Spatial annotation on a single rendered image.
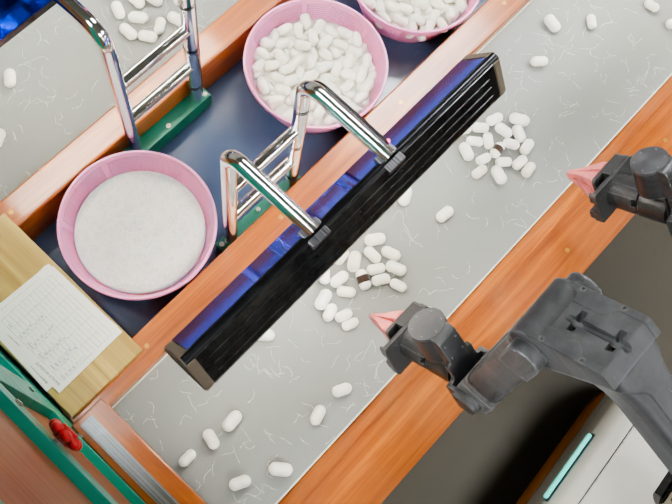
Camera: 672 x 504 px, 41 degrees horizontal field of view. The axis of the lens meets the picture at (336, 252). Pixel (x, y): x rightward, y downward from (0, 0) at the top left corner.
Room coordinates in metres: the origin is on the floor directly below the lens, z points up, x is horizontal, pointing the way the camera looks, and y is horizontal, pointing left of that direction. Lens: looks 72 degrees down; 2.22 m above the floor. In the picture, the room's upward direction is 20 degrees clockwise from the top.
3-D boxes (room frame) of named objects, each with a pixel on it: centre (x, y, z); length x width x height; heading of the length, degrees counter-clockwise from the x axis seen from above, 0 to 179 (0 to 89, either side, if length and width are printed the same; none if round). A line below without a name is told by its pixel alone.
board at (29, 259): (0.20, 0.42, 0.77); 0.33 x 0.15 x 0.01; 66
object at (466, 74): (0.44, 0.01, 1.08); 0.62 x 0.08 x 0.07; 156
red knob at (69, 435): (0.02, 0.20, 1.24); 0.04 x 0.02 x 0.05; 66
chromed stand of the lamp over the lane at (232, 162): (0.47, 0.08, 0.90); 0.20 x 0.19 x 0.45; 156
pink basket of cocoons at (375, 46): (0.80, 0.15, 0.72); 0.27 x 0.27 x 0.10
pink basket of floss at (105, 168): (0.39, 0.33, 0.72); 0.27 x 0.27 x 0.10
